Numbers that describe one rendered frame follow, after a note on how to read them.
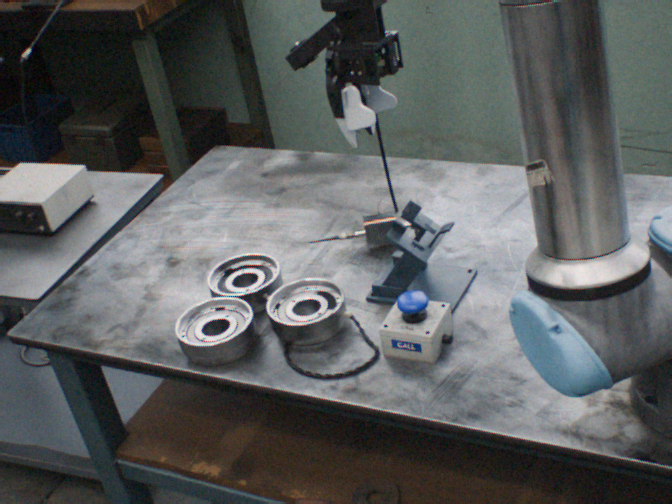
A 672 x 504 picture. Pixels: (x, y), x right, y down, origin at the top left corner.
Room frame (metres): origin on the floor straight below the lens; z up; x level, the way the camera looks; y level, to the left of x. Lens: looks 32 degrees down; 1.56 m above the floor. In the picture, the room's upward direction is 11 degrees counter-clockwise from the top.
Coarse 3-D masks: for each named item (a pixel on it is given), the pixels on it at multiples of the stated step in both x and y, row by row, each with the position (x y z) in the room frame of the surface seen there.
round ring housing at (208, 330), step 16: (208, 304) 1.07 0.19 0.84; (224, 304) 1.07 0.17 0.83; (240, 304) 1.06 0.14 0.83; (192, 320) 1.05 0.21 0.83; (208, 320) 1.04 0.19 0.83; (224, 320) 1.04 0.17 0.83; (208, 336) 1.04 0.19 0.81; (224, 336) 1.00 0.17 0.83; (240, 336) 0.99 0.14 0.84; (192, 352) 0.98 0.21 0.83; (208, 352) 0.97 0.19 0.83; (224, 352) 0.97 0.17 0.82; (240, 352) 0.99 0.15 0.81
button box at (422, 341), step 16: (432, 304) 0.96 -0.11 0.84; (448, 304) 0.95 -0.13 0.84; (384, 320) 0.95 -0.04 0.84; (400, 320) 0.94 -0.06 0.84; (416, 320) 0.93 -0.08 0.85; (432, 320) 0.93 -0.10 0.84; (448, 320) 0.95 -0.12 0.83; (384, 336) 0.93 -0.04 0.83; (400, 336) 0.92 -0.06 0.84; (416, 336) 0.91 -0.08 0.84; (432, 336) 0.90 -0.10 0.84; (448, 336) 0.92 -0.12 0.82; (384, 352) 0.93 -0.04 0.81; (400, 352) 0.92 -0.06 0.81; (416, 352) 0.91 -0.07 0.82; (432, 352) 0.90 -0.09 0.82
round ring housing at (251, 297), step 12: (228, 264) 1.17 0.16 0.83; (264, 264) 1.16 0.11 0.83; (276, 264) 1.13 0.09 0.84; (216, 276) 1.15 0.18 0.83; (240, 276) 1.14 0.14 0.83; (252, 276) 1.14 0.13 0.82; (264, 276) 1.13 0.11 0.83; (276, 276) 1.10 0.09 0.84; (216, 288) 1.12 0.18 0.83; (228, 288) 1.11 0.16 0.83; (240, 288) 1.11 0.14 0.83; (252, 288) 1.10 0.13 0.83; (264, 288) 1.08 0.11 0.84; (276, 288) 1.10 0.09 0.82; (252, 300) 1.07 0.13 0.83; (264, 300) 1.08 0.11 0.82
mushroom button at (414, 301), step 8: (400, 296) 0.95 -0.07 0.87; (408, 296) 0.95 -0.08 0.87; (416, 296) 0.94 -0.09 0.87; (424, 296) 0.94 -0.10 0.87; (400, 304) 0.94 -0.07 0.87; (408, 304) 0.93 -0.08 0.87; (416, 304) 0.93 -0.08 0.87; (424, 304) 0.93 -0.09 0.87; (408, 312) 0.93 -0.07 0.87; (416, 312) 0.92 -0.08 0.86
